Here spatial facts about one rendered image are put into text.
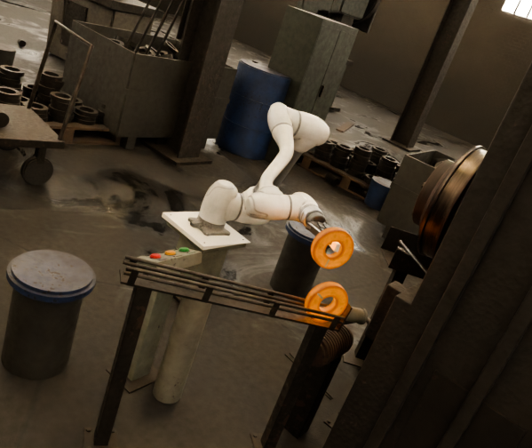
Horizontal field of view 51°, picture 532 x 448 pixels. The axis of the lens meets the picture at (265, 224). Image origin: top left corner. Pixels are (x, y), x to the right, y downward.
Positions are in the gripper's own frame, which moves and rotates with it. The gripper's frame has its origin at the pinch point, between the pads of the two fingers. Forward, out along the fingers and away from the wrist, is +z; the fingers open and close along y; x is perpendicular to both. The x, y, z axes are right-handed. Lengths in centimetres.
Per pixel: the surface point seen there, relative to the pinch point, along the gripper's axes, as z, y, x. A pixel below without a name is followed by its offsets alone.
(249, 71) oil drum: -371, -62, 10
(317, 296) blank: 11.9, 5.5, -15.7
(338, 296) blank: 11.5, -2.8, -14.7
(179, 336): -13, 41, -55
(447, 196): 8.7, -30.4, 28.7
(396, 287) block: 8.9, -26.3, -9.1
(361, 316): 12.1, -14.8, -21.4
